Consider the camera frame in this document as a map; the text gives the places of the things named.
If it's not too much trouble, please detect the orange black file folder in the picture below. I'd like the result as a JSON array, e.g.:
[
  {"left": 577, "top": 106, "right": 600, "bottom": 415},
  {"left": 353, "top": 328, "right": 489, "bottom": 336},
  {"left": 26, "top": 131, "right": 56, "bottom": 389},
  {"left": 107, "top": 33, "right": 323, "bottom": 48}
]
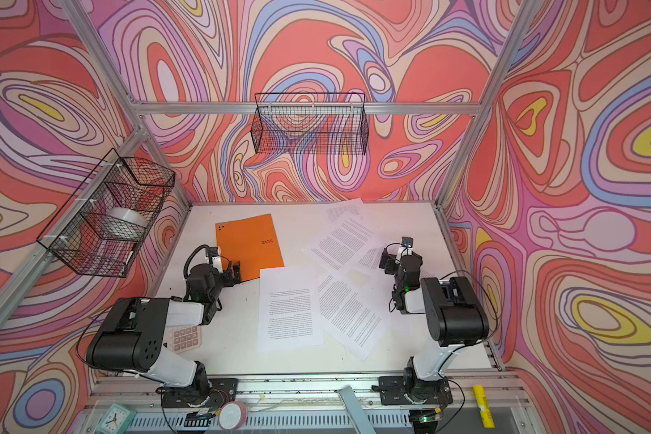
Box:
[{"left": 215, "top": 214, "right": 284, "bottom": 282}]

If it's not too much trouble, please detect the printed paper sheet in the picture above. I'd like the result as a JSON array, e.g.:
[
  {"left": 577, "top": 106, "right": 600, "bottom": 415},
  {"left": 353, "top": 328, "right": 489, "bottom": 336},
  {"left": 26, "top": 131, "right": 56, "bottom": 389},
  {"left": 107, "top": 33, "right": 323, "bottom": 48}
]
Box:
[
  {"left": 318, "top": 274, "right": 388, "bottom": 361},
  {"left": 325, "top": 198, "right": 363, "bottom": 222},
  {"left": 257, "top": 267, "right": 324, "bottom": 354},
  {"left": 302, "top": 211, "right": 380, "bottom": 274}
]

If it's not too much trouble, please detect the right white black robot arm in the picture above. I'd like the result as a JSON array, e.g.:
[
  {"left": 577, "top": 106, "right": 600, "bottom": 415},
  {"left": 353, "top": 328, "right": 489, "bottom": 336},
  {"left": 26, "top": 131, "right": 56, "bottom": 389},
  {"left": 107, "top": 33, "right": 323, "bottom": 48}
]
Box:
[{"left": 372, "top": 242, "right": 490, "bottom": 408}]

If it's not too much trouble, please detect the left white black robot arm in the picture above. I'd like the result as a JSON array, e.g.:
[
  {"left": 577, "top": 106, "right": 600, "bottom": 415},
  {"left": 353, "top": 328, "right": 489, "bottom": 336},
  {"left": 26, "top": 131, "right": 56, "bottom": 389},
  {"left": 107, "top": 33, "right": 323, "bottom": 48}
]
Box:
[{"left": 85, "top": 262, "right": 242, "bottom": 410}]

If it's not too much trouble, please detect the pink white calculator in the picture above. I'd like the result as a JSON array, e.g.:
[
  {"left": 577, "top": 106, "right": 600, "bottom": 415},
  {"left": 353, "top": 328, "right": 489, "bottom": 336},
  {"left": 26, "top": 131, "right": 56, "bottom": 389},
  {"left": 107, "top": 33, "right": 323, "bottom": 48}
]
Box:
[{"left": 164, "top": 325, "right": 202, "bottom": 354}]

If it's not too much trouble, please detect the white tape roll in basket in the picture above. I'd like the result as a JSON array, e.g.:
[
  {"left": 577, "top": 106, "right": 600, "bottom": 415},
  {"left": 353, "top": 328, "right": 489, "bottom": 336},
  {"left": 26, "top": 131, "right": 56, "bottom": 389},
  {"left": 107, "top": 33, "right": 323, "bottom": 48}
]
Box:
[{"left": 102, "top": 207, "right": 148, "bottom": 242}]

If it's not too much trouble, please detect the pink tape roll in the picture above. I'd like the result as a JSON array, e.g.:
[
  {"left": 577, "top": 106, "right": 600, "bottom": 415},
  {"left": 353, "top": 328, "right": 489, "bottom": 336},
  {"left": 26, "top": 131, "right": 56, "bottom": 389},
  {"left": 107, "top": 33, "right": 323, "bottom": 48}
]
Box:
[{"left": 218, "top": 401, "right": 248, "bottom": 431}]

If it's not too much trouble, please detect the grey metal bar front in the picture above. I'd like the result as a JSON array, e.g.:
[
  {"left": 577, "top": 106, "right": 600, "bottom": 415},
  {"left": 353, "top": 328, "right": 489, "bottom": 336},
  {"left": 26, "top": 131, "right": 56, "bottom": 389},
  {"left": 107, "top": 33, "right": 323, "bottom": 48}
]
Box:
[{"left": 337, "top": 385, "right": 376, "bottom": 434}]

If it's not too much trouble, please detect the green alarm clock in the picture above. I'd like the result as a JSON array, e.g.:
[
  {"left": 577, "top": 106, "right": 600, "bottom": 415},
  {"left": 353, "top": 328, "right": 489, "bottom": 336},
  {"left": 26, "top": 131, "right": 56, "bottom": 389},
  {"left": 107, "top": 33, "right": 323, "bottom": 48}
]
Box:
[{"left": 95, "top": 403, "right": 137, "bottom": 434}]

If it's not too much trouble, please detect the yellow marker pen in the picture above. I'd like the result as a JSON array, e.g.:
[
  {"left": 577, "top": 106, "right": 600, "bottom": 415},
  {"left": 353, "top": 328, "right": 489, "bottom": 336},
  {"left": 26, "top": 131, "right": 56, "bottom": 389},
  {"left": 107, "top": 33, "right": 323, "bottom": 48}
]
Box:
[{"left": 473, "top": 384, "right": 495, "bottom": 429}]

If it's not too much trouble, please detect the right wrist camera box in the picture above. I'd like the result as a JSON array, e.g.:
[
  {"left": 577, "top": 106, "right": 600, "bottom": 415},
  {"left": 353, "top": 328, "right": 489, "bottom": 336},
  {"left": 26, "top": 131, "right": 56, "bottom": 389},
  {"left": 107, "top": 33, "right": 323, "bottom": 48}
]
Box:
[{"left": 399, "top": 236, "right": 414, "bottom": 257}]

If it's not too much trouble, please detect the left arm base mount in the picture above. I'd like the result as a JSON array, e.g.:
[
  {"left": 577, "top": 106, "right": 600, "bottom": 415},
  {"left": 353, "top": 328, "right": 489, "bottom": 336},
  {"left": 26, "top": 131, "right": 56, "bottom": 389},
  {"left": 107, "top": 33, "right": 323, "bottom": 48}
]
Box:
[{"left": 157, "top": 378, "right": 239, "bottom": 409}]

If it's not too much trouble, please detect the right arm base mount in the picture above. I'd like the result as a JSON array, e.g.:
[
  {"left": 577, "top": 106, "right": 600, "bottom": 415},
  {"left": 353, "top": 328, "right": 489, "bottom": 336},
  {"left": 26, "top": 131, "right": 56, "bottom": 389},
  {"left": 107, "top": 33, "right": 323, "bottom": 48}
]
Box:
[{"left": 372, "top": 376, "right": 453, "bottom": 408}]

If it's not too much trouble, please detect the black wire basket left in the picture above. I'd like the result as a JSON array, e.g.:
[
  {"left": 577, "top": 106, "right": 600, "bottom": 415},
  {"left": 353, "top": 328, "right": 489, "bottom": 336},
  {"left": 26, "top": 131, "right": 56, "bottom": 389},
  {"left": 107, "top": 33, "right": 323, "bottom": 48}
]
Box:
[{"left": 37, "top": 150, "right": 175, "bottom": 278}]

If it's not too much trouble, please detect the black wire basket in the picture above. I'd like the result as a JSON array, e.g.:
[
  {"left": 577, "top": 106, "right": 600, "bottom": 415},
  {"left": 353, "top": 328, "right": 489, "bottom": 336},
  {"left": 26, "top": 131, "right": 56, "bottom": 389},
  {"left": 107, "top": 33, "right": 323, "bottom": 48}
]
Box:
[
  {"left": 37, "top": 150, "right": 175, "bottom": 278},
  {"left": 251, "top": 92, "right": 369, "bottom": 156}
]

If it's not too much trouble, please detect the black wire basket back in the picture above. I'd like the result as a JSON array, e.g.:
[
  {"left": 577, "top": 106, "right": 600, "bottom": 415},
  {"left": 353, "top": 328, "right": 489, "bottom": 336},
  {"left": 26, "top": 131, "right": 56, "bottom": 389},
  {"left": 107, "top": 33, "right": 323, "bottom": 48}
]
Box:
[{"left": 251, "top": 92, "right": 369, "bottom": 156}]

